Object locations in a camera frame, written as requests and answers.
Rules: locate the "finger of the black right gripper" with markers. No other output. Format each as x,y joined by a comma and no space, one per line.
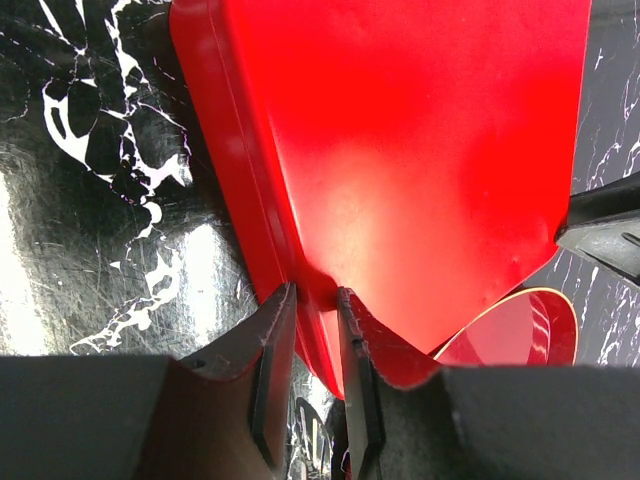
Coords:
603,227

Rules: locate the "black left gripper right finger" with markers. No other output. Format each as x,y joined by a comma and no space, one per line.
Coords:
409,417

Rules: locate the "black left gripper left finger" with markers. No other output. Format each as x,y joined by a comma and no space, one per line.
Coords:
219,413

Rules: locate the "red box lid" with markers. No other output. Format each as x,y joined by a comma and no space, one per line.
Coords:
426,146

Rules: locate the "red compartment chocolate box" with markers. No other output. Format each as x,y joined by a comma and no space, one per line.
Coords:
207,36

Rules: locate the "round red lacquer tray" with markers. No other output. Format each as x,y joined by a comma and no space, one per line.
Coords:
530,327

